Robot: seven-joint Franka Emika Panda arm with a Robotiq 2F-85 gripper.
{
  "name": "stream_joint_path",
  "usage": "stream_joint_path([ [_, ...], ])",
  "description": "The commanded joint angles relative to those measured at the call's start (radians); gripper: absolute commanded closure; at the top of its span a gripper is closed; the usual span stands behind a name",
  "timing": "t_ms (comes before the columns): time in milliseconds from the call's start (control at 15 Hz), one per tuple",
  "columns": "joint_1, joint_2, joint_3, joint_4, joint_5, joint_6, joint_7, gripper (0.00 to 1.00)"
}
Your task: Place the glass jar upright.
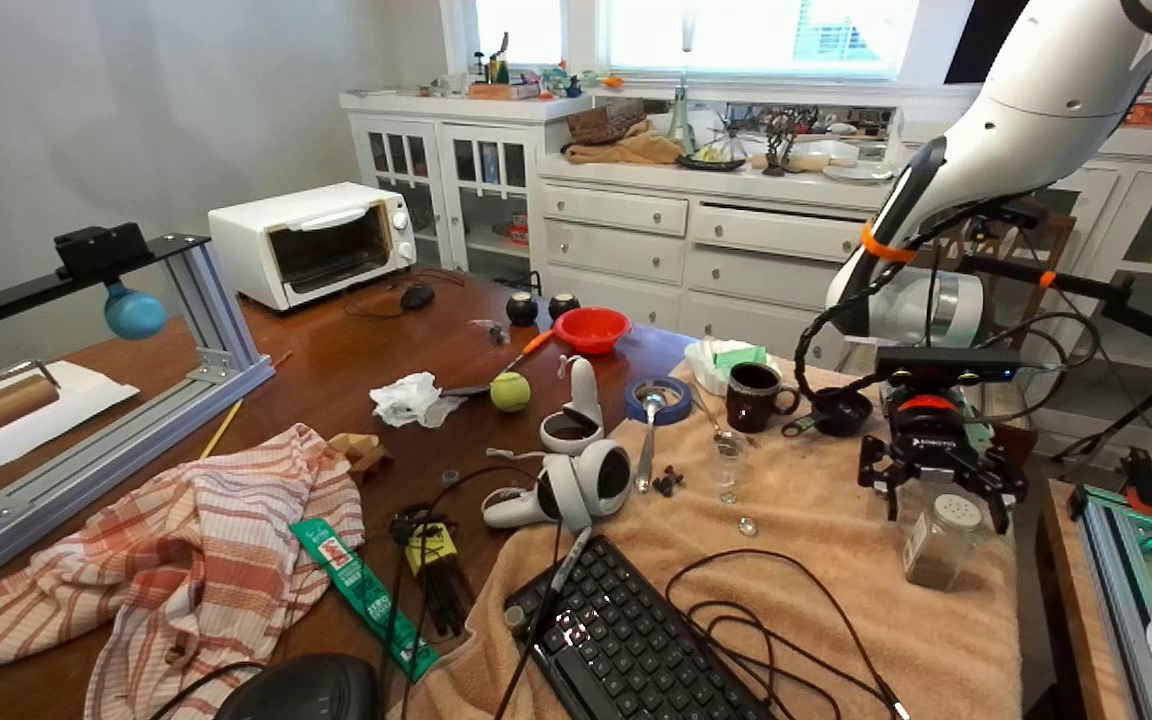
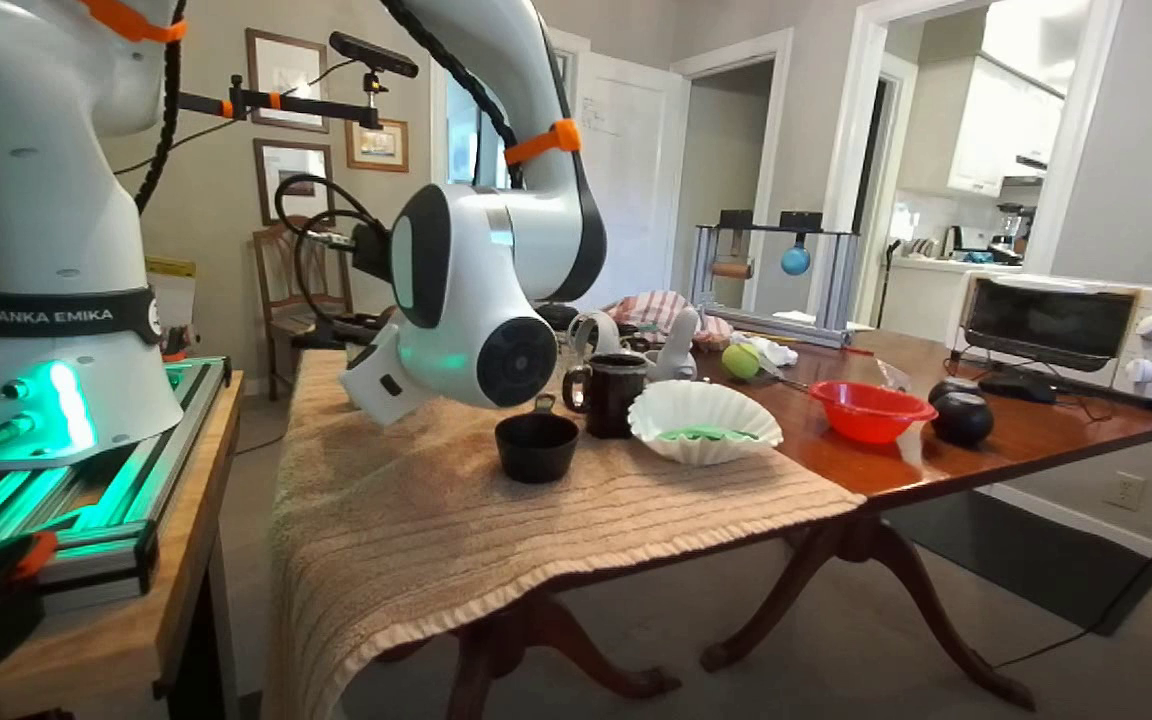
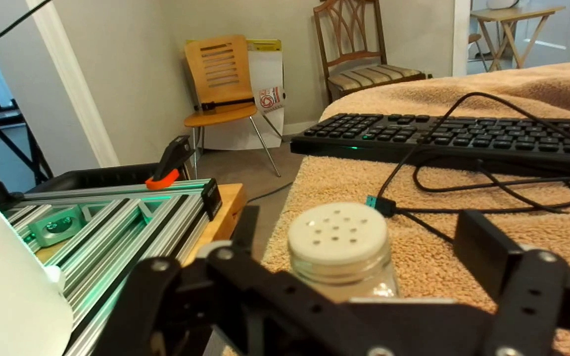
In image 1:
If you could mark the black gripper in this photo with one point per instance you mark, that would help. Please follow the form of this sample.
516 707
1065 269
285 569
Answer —
936 434

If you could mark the glass jar with white lid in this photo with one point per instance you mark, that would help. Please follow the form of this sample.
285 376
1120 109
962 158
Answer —
940 543

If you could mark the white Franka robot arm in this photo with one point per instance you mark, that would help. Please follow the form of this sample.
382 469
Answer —
1043 94

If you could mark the small clear glass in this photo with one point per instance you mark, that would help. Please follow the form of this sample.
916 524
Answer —
730 483

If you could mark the black measuring cup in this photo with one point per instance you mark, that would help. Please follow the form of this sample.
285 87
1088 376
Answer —
841 414

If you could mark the tan ribbed towel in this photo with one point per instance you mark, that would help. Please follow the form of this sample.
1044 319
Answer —
818 587

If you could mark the black mug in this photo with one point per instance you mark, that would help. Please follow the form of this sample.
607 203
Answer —
753 396

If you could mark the black keyboard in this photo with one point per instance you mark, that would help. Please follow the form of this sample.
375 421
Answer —
630 642

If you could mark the white sideboard cabinet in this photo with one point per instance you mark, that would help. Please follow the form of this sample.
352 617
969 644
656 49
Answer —
683 227

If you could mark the red plastic bowl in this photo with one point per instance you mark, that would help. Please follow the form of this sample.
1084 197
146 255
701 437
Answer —
590 331

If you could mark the black round object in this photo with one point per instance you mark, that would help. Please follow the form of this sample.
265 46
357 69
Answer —
523 309
563 306

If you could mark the green tennis ball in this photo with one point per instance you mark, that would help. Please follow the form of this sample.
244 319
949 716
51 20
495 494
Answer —
511 388

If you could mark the black hex key set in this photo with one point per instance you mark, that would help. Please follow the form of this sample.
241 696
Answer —
434 567

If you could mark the white crumpled tissue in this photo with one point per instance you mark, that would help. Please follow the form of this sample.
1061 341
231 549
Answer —
411 401

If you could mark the black computer mouse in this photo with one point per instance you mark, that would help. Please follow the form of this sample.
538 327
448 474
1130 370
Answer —
418 296

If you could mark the small brown toy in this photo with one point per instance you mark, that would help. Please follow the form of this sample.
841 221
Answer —
357 449

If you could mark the green flat strip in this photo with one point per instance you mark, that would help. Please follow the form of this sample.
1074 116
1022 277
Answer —
363 595

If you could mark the dark wooden dining table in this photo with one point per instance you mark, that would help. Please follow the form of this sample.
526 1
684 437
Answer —
320 353

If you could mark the black rounded case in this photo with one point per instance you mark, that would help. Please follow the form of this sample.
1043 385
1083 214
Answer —
302 689

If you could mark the white toaster oven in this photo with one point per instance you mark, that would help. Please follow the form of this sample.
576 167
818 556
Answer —
311 247

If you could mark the yellow pencil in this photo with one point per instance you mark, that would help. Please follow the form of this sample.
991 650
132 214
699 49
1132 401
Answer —
222 431

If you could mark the red striped cloth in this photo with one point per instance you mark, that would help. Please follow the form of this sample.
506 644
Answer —
188 561

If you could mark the blue ball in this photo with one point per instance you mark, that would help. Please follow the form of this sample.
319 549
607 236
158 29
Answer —
132 309

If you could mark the white paper sheet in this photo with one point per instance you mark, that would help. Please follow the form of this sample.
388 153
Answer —
59 414

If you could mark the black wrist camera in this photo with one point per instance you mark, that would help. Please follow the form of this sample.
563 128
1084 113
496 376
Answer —
949 365

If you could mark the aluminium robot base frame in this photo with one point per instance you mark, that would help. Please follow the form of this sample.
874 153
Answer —
1148 574

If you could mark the black orange-clamped camera mount arm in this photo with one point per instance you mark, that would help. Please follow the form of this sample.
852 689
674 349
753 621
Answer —
1109 303

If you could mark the aluminium frame stand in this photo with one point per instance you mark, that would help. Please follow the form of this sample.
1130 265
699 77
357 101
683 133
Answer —
137 427

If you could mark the black camera on frame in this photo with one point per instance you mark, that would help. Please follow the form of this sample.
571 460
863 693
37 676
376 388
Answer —
101 251

